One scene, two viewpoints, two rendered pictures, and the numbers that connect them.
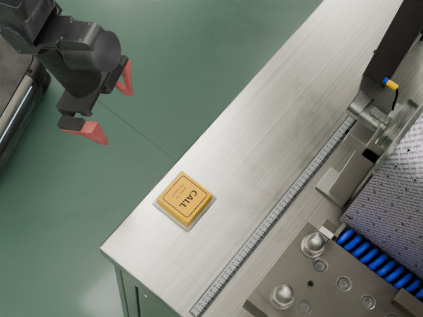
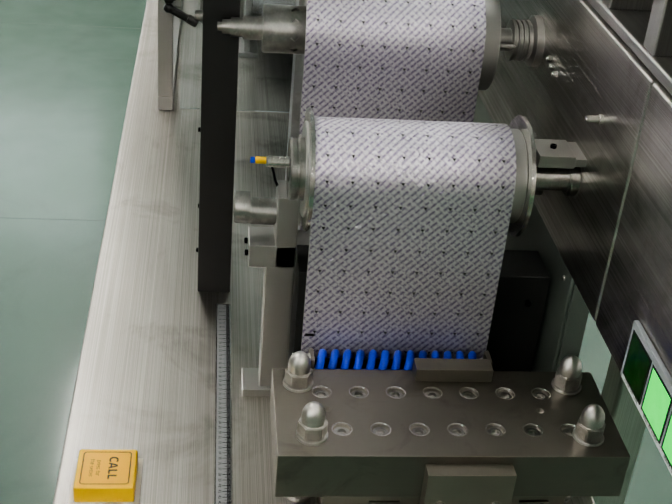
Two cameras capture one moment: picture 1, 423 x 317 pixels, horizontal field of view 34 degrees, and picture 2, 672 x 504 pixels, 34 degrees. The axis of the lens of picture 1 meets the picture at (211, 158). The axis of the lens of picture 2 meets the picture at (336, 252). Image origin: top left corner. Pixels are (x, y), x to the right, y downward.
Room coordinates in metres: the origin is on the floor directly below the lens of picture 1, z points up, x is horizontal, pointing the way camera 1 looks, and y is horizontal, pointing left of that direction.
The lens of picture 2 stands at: (-0.54, 0.42, 1.83)
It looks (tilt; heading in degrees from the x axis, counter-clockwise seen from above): 30 degrees down; 324
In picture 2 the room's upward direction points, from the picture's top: 5 degrees clockwise
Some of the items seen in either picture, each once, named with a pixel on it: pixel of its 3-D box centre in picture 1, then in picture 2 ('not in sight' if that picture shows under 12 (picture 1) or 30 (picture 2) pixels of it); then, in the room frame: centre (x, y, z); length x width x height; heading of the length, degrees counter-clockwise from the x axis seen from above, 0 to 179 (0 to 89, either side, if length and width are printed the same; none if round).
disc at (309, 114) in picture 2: (405, 130); (307, 169); (0.45, -0.25, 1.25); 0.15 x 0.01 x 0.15; 152
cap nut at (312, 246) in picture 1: (315, 242); (299, 368); (0.34, -0.18, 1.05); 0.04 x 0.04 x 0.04
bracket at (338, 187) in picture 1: (356, 155); (267, 292); (0.50, -0.23, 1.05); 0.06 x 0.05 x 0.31; 62
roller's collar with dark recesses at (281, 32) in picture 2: not in sight; (284, 29); (0.68, -0.35, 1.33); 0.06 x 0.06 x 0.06; 62
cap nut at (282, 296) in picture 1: (284, 294); (313, 419); (0.25, -0.14, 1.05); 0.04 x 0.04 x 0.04
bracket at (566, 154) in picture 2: not in sight; (557, 152); (0.31, -0.51, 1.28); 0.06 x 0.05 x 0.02; 62
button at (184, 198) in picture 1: (184, 198); (106, 475); (0.42, 0.03, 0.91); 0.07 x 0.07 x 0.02; 62
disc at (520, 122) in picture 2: not in sight; (516, 176); (0.33, -0.47, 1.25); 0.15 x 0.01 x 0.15; 152
